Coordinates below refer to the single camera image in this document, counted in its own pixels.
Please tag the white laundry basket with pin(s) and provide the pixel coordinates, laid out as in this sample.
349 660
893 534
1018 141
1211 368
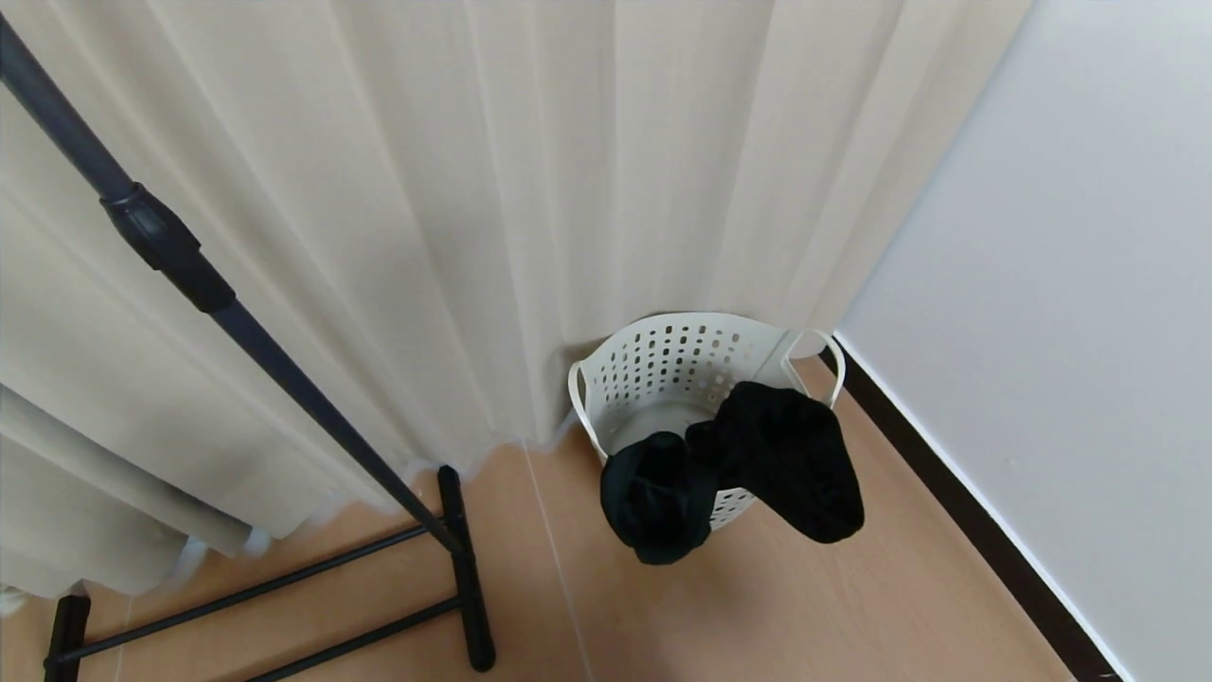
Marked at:
663 369

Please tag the black clothes rack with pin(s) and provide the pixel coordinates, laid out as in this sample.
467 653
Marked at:
170 246

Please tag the beige curtain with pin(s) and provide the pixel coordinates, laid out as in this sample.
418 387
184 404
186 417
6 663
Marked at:
473 189
76 511

